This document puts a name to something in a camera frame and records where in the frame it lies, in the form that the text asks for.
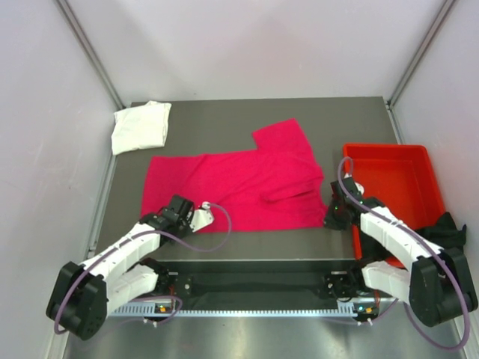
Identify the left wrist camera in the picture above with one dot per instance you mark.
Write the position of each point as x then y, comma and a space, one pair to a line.
202, 217

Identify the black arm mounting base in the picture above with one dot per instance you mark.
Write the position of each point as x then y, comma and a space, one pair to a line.
261, 284

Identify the black t-shirt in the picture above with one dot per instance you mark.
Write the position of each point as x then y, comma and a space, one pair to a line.
445, 233

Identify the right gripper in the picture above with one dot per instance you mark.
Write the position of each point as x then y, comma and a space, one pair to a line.
330, 221

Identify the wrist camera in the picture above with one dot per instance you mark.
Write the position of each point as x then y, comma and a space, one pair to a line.
345, 191
202, 217

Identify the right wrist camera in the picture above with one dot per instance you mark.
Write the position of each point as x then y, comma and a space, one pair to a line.
345, 191

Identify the folded white t-shirt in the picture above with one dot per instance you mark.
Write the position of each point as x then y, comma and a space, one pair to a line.
141, 127

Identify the right aluminium frame post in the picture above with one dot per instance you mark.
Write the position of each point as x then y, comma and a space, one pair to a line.
423, 47

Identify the left aluminium frame post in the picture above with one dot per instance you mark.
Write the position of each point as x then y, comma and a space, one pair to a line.
86, 46

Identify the red plastic bin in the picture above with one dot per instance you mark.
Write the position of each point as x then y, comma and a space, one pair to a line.
402, 177

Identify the aluminium frame post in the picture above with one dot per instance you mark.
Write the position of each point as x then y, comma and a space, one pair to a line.
423, 47
86, 46

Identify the pink t-shirt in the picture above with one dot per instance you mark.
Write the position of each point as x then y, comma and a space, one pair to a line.
273, 187

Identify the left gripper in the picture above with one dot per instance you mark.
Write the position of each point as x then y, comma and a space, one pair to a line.
187, 223

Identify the slotted grey cable duct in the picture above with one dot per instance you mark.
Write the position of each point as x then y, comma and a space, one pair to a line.
339, 310

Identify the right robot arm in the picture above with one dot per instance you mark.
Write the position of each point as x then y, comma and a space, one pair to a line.
435, 282

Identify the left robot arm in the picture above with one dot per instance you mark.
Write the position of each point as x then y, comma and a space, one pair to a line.
85, 294

